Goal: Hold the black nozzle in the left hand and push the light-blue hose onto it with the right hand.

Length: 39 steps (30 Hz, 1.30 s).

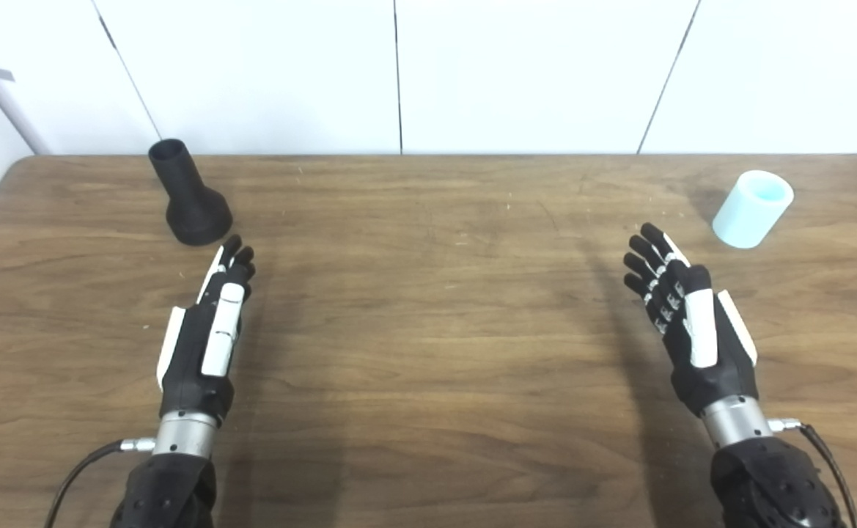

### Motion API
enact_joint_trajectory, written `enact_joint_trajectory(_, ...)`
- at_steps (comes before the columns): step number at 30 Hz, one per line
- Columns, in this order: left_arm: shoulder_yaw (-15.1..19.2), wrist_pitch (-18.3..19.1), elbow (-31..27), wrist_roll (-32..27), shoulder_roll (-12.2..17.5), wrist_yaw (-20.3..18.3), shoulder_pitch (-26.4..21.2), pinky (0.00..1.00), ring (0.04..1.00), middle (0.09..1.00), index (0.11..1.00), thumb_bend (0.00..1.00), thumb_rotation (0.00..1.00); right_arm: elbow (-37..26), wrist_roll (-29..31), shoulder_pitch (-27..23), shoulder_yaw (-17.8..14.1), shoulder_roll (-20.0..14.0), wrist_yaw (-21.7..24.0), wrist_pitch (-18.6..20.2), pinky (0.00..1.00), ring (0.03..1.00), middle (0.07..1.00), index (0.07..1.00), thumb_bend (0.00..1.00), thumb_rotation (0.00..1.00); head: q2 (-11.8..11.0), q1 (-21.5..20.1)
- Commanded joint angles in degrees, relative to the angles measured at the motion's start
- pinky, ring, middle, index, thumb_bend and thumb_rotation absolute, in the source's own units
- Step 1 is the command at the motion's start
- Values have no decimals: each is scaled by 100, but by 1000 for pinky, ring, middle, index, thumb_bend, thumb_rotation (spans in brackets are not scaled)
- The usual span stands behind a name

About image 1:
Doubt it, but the black flared nozzle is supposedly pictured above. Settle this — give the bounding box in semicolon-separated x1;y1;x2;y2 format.
148;138;234;246

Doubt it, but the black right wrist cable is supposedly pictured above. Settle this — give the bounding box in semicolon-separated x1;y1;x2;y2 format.
768;418;857;528

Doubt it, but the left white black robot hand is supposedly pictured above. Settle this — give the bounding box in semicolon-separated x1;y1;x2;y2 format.
155;235;257;426

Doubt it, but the light-blue hose piece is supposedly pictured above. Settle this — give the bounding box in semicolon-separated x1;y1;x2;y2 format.
712;170;795;249

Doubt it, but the white wall corner trim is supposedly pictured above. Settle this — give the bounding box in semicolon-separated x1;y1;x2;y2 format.
0;26;51;155

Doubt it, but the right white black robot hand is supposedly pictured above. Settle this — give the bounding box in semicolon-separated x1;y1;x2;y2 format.
622;222;760;419

